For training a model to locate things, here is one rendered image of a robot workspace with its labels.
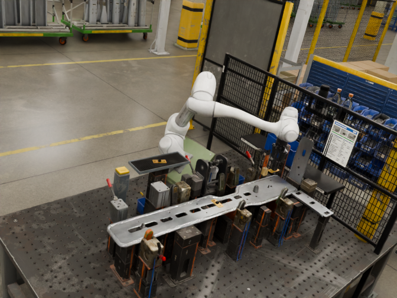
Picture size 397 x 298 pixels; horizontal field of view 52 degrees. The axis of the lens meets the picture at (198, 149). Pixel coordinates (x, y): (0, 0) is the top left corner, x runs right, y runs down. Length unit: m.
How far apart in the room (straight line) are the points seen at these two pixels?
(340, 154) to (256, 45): 2.20
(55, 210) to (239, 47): 3.12
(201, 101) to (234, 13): 2.70
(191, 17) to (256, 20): 5.34
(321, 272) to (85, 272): 1.44
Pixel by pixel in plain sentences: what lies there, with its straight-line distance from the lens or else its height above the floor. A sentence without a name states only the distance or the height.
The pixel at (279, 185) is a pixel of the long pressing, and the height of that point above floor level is 1.00.
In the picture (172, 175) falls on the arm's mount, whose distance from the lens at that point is 3.20.
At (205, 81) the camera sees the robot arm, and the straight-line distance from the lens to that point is 2.66.
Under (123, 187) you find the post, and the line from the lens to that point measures 2.45.
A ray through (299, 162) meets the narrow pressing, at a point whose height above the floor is 1.15.
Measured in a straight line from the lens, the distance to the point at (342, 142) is 3.09.
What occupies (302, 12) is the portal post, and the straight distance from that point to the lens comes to 6.95.
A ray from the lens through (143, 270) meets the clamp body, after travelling 2.18.
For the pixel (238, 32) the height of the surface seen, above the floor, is 1.51.
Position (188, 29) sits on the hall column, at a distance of 10.20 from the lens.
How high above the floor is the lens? 2.41
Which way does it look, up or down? 27 degrees down
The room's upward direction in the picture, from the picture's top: 11 degrees clockwise
